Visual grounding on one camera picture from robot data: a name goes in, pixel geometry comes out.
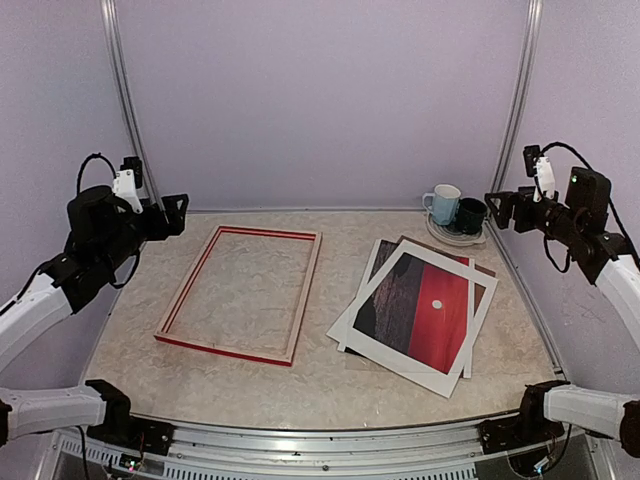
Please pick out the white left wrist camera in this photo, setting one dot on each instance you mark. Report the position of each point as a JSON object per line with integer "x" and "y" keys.
{"x": 128, "y": 180}

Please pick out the white plate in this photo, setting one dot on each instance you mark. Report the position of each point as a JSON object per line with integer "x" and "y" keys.
{"x": 453, "y": 237}

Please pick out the brown frame backing board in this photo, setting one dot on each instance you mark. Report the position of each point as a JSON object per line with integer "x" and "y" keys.
{"x": 381, "y": 251}

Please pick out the aluminium corner post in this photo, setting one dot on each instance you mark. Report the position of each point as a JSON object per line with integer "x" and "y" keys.
{"x": 520, "y": 94}
{"x": 109, "y": 14}

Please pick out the red sunset photo white border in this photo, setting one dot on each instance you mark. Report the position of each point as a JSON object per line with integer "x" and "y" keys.
{"x": 415, "y": 317}

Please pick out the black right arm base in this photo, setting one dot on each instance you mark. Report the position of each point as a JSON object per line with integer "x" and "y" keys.
{"x": 517, "y": 431}

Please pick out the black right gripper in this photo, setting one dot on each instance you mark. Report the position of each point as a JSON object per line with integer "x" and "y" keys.
{"x": 523, "y": 198}

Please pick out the right aluminium corner post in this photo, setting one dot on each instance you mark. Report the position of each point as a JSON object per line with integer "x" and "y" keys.
{"x": 520, "y": 94}

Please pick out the left aluminium corner post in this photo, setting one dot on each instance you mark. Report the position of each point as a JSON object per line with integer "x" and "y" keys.
{"x": 109, "y": 14}

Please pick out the aluminium front rail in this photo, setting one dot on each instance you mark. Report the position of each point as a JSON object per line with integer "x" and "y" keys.
{"x": 454, "y": 450}

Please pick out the dark green mug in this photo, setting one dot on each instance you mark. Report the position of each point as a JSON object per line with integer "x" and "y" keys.
{"x": 470, "y": 216}

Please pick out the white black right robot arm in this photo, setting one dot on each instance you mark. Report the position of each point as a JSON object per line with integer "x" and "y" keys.
{"x": 607, "y": 262}

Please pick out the light blue mug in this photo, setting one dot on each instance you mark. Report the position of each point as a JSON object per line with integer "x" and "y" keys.
{"x": 442, "y": 203}

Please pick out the red wooden picture frame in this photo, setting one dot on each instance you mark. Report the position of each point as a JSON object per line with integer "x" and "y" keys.
{"x": 245, "y": 294}

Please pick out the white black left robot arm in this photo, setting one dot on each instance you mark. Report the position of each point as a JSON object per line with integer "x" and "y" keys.
{"x": 106, "y": 231}

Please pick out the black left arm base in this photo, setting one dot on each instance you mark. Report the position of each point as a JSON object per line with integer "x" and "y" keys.
{"x": 135, "y": 433}

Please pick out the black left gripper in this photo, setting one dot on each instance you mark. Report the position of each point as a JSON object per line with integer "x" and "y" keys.
{"x": 175, "y": 222}

